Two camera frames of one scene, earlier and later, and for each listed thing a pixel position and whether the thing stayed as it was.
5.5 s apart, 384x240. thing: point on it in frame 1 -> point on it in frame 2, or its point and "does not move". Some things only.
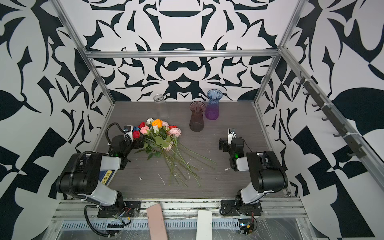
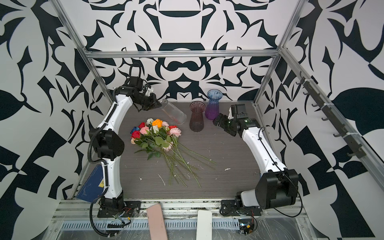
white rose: [149, 122] does not move
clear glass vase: [162, 113] -> [176, 116]
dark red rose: [136, 134] does not move
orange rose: [157, 122] does not move
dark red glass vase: [196, 120] does not move
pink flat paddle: [156, 222] does not move
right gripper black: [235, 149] -> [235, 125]
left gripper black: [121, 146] -> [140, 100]
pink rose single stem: [145, 130] does not move
